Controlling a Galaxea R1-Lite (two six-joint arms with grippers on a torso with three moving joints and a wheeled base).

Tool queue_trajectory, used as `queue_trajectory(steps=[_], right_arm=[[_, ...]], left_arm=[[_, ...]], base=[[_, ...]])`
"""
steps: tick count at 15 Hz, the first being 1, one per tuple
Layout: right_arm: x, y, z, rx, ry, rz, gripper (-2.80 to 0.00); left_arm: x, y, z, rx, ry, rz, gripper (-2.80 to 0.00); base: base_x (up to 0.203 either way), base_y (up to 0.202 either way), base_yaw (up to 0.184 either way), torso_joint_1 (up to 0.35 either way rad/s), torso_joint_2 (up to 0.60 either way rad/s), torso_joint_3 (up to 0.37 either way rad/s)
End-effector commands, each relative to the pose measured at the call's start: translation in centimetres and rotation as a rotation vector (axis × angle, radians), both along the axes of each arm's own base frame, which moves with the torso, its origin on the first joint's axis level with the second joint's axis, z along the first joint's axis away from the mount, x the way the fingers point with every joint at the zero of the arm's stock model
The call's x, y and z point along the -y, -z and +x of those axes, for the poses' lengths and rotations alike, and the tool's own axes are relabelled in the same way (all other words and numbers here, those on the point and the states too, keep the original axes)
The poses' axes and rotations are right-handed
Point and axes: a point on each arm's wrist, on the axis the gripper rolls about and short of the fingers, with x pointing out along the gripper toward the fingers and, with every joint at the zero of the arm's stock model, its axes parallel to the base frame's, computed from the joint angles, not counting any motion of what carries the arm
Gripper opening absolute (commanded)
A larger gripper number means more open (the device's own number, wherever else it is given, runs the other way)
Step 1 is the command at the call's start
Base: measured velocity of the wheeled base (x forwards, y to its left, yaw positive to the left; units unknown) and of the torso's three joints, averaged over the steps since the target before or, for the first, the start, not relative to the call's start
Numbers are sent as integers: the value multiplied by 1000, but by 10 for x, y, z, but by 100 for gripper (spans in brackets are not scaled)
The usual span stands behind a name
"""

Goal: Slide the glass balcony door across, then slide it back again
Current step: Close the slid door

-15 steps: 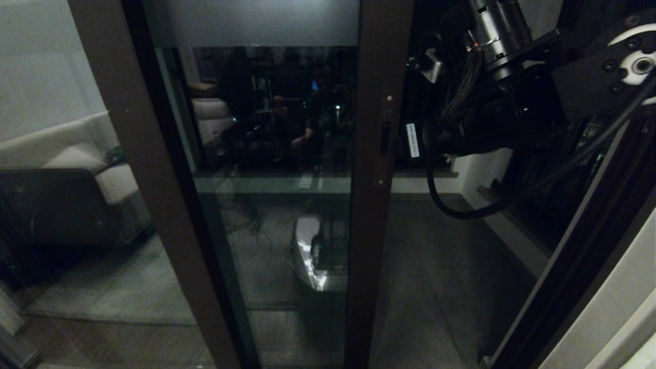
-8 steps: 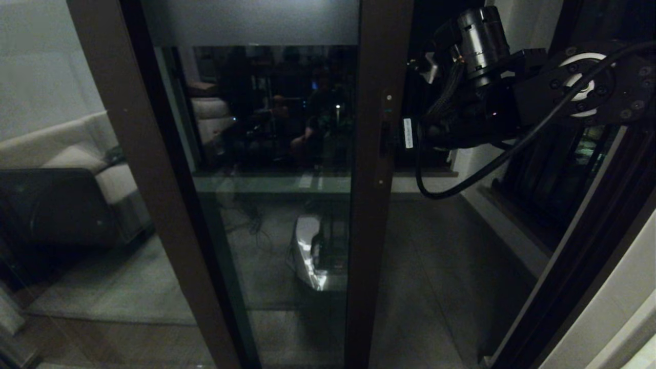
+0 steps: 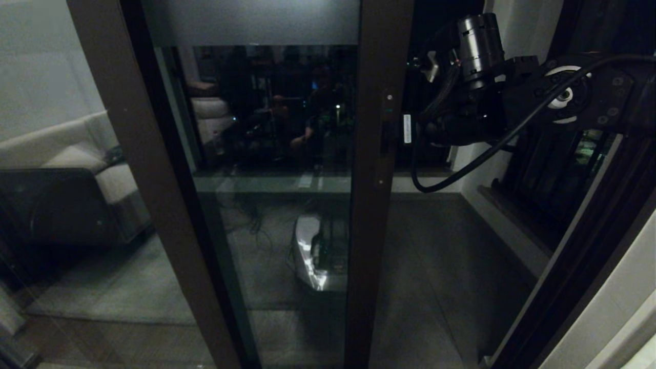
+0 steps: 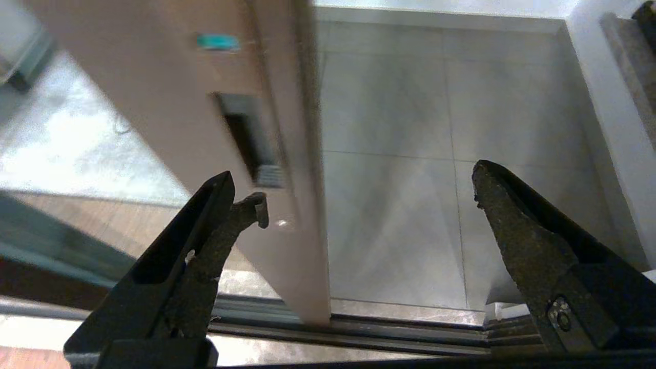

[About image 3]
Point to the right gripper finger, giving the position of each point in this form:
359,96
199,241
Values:
393,138

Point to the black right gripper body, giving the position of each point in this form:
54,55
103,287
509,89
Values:
471,113

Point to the brown framed sliding glass door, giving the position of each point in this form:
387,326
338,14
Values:
366,230

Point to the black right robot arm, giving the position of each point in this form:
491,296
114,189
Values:
615,97

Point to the black metal balcony railing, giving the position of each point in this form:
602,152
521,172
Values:
435,159

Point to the dark stone balcony ledge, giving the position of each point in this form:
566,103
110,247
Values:
433,173

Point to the dark stone window sill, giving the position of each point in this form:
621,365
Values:
512,220

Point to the dark brown door jamb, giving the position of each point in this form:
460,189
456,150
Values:
579,277

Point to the brown framed fixed glass panel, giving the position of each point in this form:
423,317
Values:
177,230

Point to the light beige sofa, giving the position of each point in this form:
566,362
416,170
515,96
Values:
115,189

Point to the light grey rug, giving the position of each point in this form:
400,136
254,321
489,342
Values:
118,292

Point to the dark grey upholstered seat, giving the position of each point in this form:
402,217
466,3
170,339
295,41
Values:
56,210

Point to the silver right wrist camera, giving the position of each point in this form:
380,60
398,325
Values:
433,65

